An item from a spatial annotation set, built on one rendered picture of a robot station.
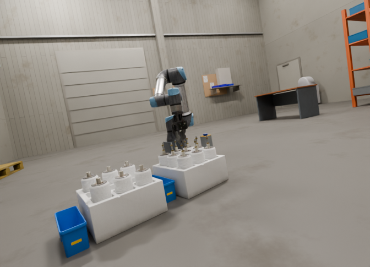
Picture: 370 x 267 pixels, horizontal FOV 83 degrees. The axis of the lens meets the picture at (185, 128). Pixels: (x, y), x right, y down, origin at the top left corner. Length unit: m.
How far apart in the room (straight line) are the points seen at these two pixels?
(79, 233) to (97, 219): 0.08
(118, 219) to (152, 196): 0.20
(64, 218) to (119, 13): 8.89
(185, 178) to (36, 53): 8.32
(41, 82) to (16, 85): 0.70
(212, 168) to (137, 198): 0.57
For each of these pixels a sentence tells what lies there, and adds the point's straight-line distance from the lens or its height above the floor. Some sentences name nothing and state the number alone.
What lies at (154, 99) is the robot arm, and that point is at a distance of 1.46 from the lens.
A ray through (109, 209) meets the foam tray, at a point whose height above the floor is 0.13.
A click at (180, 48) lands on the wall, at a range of 9.87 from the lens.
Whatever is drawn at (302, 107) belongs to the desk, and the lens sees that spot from 5.20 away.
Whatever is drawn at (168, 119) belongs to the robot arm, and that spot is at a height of 0.50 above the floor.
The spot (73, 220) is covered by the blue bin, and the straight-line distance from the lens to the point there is 1.42.
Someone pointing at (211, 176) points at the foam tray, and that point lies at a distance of 1.48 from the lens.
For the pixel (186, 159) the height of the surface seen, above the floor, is 0.23.
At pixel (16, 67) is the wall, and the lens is 9.19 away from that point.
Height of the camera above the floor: 0.52
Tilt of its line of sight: 4 degrees down
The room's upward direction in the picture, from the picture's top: 10 degrees counter-clockwise
